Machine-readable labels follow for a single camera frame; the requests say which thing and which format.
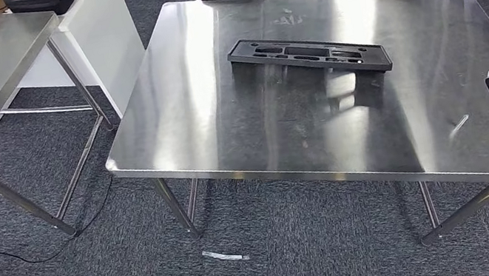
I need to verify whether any black plastic panel part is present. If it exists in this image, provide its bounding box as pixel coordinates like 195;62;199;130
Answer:
224;15;395;98

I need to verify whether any black floor cable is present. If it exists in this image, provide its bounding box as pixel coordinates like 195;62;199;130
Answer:
0;172;128;272

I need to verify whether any white floor strip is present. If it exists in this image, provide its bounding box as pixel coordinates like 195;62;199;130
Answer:
200;243;252;269

